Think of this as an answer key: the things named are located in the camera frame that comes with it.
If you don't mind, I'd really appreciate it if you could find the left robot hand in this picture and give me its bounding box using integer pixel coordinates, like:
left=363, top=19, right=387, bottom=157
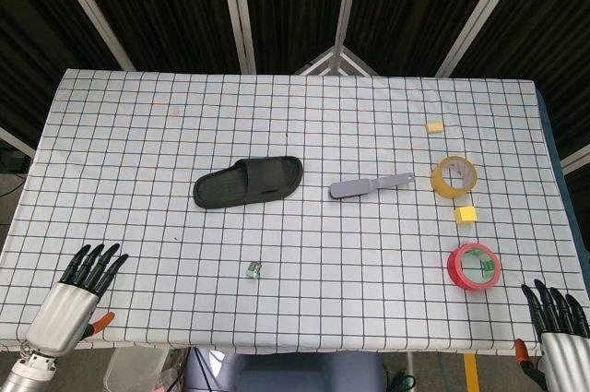
left=23, top=242, right=130, bottom=359

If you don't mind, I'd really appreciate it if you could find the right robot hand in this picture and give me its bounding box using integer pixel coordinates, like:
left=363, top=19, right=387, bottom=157
left=513, top=278, right=590, bottom=392

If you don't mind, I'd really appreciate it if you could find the black rubber slipper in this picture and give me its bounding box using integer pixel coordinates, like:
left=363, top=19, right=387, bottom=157
left=192, top=156, right=304, bottom=209

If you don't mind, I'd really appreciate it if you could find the purple scrub brush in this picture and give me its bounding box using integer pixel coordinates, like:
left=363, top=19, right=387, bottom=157
left=328, top=172, right=415, bottom=201

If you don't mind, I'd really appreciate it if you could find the translucent plastic bin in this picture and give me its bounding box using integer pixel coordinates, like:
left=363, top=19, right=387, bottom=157
left=103, top=348, right=186, bottom=392

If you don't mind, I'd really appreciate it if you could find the red tape roll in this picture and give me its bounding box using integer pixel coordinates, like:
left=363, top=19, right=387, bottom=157
left=446, top=242, right=502, bottom=292

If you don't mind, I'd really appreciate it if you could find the bright yellow sponge block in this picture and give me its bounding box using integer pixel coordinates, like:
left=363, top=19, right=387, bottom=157
left=454, top=206, right=478, bottom=226

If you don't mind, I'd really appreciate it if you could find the yellow clear tape roll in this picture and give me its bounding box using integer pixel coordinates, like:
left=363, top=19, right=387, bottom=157
left=430, top=155, right=479, bottom=199

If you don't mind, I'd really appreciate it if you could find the grey-blue robot torso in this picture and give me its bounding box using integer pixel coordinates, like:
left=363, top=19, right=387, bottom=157
left=183, top=350, right=386, bottom=392

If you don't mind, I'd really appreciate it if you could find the white black-grid tablecloth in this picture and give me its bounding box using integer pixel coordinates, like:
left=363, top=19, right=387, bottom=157
left=0, top=68, right=577, bottom=357

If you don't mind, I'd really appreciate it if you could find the white triangular screen foot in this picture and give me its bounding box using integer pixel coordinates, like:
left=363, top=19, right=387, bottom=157
left=293, top=44, right=380, bottom=77

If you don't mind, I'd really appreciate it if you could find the white screen frame post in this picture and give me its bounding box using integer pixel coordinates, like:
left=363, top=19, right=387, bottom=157
left=44, top=0, right=136, bottom=72
left=435, top=0, right=525, bottom=78
left=217, top=0, right=257, bottom=75
left=329, top=0, right=363, bottom=76

